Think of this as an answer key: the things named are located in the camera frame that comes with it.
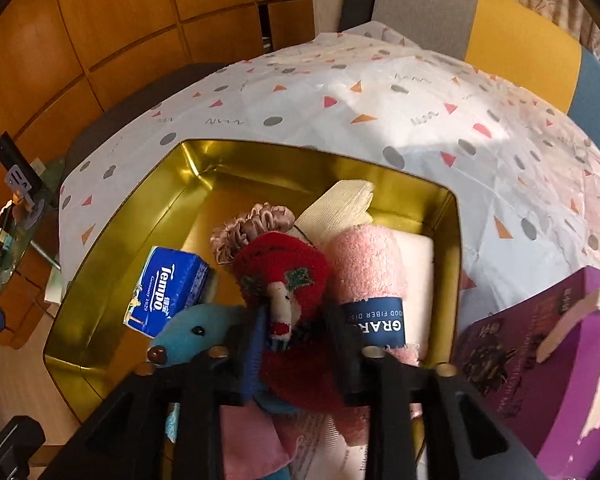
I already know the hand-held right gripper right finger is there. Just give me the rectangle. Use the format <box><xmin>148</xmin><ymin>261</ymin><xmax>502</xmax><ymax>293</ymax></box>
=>
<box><xmin>329</xmin><ymin>312</ymin><xmax>547</xmax><ymax>480</ymax></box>

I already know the pink cloth pouch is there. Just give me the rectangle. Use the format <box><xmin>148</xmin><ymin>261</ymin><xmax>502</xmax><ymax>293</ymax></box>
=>
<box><xmin>219</xmin><ymin>402</ymin><xmax>292</xmax><ymax>480</ymax></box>

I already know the purple cardboard box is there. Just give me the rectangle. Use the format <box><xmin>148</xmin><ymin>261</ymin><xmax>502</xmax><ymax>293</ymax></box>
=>
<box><xmin>451</xmin><ymin>265</ymin><xmax>600</xmax><ymax>480</ymax></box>

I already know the yellow padded panel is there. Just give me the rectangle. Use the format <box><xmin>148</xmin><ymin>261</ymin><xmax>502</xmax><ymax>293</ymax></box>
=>
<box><xmin>464</xmin><ymin>0</ymin><xmax>583</xmax><ymax>115</ymax></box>

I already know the pink towel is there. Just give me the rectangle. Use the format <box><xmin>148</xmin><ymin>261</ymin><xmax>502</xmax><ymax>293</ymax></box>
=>
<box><xmin>324</xmin><ymin>225</ymin><xmax>424</xmax><ymax>447</ymax></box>

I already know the gold tin box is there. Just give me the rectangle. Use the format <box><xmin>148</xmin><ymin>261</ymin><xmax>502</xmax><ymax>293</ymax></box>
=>
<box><xmin>42</xmin><ymin>137</ymin><xmax>464</xmax><ymax>480</ymax></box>

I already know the wooden cabinet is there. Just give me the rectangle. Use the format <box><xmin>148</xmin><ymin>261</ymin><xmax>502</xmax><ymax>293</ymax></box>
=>
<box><xmin>0</xmin><ymin>0</ymin><xmax>317</xmax><ymax>221</ymax></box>

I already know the red knitted sock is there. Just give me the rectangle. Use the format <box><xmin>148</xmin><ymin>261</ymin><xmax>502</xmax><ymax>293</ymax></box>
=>
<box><xmin>230</xmin><ymin>232</ymin><xmax>377</xmax><ymax>413</ymax></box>

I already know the blue tissue pack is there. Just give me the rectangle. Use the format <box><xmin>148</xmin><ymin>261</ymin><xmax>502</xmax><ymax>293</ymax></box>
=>
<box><xmin>123</xmin><ymin>245</ymin><xmax>217</xmax><ymax>339</ymax></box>

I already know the glass side table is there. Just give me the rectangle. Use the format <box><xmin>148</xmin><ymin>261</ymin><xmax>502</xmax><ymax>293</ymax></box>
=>
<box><xmin>0</xmin><ymin>156</ymin><xmax>67</xmax><ymax>302</ymax></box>

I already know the grey padded panel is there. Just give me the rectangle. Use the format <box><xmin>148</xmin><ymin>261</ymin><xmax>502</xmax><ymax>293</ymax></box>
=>
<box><xmin>371</xmin><ymin>0</ymin><xmax>482</xmax><ymax>58</ymax></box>

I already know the patterned light tablecloth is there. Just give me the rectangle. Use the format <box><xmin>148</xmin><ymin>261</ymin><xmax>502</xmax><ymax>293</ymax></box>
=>
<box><xmin>59</xmin><ymin>21</ymin><xmax>600</xmax><ymax>311</ymax></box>

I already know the beige cloth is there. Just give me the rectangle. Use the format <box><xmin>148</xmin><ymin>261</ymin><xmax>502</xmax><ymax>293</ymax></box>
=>
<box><xmin>294</xmin><ymin>180</ymin><xmax>377</xmax><ymax>250</ymax></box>

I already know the black boxy object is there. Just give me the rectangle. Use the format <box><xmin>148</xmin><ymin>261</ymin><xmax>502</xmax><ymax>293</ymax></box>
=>
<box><xmin>0</xmin><ymin>414</ymin><xmax>47</xmax><ymax>480</ymax></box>

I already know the beige floral curtain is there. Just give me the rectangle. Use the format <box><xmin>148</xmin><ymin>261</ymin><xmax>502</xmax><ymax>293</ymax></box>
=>
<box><xmin>505</xmin><ymin>0</ymin><xmax>600</xmax><ymax>58</ymax></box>

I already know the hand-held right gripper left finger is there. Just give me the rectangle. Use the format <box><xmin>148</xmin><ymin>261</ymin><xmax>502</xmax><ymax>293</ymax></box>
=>
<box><xmin>39</xmin><ymin>309</ymin><xmax>270</xmax><ymax>480</ymax></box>

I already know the black flat device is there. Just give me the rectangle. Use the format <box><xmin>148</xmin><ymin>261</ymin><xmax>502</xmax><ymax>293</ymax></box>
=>
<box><xmin>0</xmin><ymin>132</ymin><xmax>33</xmax><ymax>183</ymax></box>

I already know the white plastic packet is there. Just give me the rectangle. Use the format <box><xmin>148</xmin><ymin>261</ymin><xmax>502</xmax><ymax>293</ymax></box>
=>
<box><xmin>279</xmin><ymin>414</ymin><xmax>377</xmax><ymax>480</ymax></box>

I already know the blue plush toy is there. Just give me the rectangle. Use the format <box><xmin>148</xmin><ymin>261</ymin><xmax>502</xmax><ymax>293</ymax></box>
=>
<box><xmin>147</xmin><ymin>302</ymin><xmax>301</xmax><ymax>480</ymax></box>

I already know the pink satin scrunchie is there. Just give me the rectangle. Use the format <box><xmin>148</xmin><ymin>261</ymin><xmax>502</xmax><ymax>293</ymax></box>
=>
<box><xmin>209</xmin><ymin>202</ymin><xmax>297</xmax><ymax>267</ymax></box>

